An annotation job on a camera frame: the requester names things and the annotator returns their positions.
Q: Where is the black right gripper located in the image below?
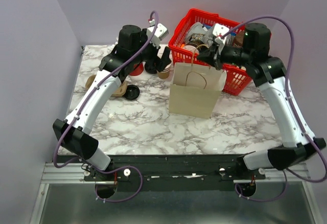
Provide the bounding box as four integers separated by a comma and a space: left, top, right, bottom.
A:
196, 40, 252, 71

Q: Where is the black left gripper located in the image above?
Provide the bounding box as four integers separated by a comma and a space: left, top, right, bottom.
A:
131, 29, 172, 73

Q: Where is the beige paper bag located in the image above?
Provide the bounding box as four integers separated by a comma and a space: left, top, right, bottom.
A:
169, 50, 227, 119

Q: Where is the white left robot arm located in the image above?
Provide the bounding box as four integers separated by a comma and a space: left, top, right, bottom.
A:
53, 22, 170, 181

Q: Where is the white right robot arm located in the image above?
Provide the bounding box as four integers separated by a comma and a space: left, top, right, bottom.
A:
198, 23, 326, 179

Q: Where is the stack of paper cups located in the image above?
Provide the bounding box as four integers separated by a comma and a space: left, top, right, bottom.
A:
157, 58, 172, 79

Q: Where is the dark printed jar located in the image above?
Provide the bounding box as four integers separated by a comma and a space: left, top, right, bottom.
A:
182, 40, 208, 54

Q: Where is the black lid near basket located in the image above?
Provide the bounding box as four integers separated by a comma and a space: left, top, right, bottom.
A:
144, 61, 157, 75

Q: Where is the grey crumpled bag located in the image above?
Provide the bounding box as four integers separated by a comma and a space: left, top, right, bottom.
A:
202, 27, 217, 47

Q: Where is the red straw holder cup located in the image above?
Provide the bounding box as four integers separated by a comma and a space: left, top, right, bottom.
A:
129, 62, 144, 76

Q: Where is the brown lidded round container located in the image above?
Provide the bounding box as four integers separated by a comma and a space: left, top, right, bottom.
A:
232, 31, 245, 48

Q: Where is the red plastic shopping basket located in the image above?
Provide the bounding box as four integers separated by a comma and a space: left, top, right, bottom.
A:
168, 8, 252, 96

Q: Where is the cardboard cup carrier tray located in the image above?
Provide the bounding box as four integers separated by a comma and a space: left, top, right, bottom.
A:
85, 75, 128, 97

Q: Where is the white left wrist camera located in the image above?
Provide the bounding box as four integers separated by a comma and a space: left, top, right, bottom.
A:
150, 23, 169, 48

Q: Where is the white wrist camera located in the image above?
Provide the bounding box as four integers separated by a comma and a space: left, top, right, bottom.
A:
150, 23, 169, 48
212, 24, 230, 44

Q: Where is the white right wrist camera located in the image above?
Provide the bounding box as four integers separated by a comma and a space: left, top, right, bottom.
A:
212, 24, 230, 44

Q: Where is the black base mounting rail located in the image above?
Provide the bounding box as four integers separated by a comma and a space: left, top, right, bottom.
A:
82, 154, 269, 197

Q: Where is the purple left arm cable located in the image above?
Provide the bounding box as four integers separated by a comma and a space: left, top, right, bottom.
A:
53, 10, 159, 204

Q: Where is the aluminium frame rail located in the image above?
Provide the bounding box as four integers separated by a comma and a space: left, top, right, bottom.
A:
40, 162, 311, 184

